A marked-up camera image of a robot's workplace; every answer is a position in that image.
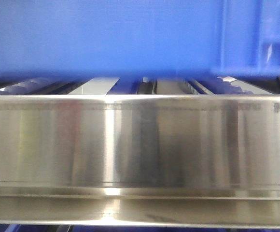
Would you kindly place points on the blue plastic bin shelf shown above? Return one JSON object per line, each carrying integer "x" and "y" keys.
{"x": 139, "y": 37}

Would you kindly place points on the blue bin lower shelf middle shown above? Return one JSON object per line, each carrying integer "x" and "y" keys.
{"x": 162, "y": 229}

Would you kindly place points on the stainless steel shelf front rail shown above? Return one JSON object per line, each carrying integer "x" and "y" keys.
{"x": 144, "y": 160}

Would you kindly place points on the metal roller track rails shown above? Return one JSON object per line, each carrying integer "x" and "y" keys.
{"x": 119, "y": 85}

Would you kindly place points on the blue bin lower shelf left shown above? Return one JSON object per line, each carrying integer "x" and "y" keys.
{"x": 27, "y": 228}

